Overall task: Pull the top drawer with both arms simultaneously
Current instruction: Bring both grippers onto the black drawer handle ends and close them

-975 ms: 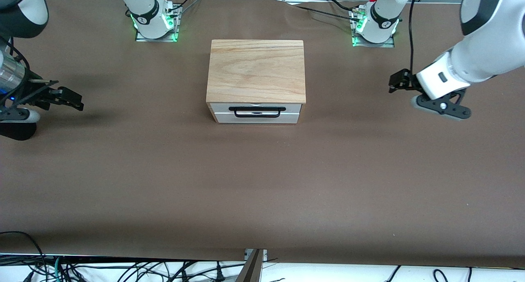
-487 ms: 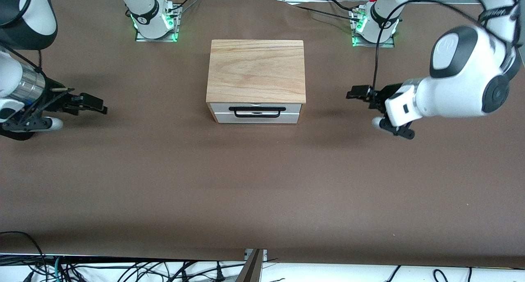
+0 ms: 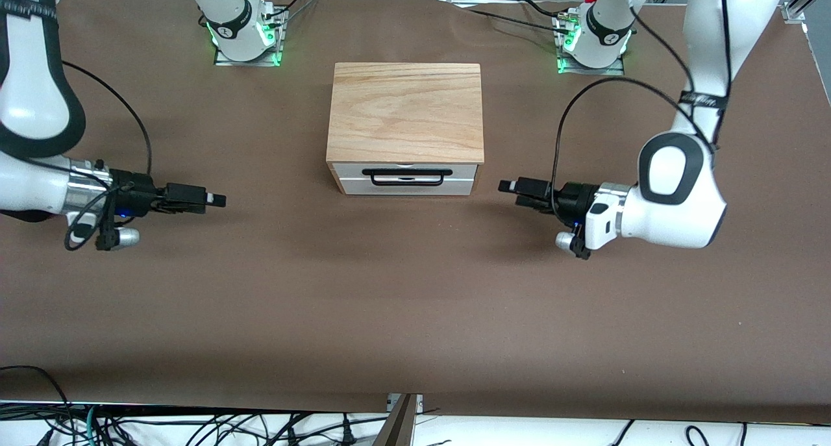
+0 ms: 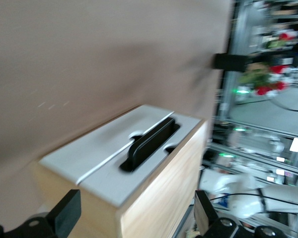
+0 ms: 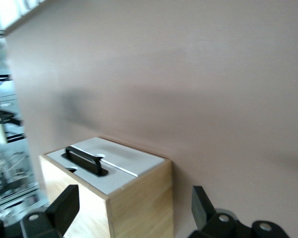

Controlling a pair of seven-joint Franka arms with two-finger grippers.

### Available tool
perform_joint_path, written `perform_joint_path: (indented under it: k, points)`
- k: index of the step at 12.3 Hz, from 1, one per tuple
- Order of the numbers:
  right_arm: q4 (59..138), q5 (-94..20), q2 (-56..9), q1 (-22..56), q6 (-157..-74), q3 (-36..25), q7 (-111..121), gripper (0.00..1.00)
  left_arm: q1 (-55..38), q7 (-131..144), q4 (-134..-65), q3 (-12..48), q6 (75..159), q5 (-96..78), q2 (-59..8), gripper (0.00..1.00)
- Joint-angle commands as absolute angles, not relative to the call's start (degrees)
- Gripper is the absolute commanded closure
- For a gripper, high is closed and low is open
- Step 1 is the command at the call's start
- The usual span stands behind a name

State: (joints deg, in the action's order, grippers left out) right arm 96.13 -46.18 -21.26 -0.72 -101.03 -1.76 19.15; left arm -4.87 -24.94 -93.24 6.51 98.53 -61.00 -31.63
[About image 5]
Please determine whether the brown table cover sheet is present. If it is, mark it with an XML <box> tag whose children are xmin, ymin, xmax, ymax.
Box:
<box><xmin>4</xmin><ymin>0</ymin><xmax>298</xmax><ymax>238</ymax></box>

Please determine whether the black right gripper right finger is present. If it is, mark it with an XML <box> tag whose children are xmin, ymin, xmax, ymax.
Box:
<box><xmin>190</xmin><ymin>185</ymin><xmax>289</xmax><ymax>238</ymax></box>

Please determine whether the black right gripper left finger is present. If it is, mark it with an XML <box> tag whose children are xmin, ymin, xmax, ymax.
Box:
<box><xmin>0</xmin><ymin>184</ymin><xmax>80</xmax><ymax>238</ymax></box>

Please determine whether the black metal drawer handle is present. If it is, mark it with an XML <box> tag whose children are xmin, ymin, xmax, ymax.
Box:
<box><xmin>61</xmin><ymin>146</ymin><xmax>109</xmax><ymax>178</ymax></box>

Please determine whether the wooden drawer cabinet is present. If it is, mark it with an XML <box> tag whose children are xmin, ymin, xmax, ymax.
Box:
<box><xmin>38</xmin><ymin>137</ymin><xmax>175</xmax><ymax>238</ymax></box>

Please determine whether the white-front drawer with handle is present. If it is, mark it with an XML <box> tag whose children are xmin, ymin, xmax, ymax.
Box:
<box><xmin>44</xmin><ymin>145</ymin><xmax>139</xmax><ymax>195</ymax></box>

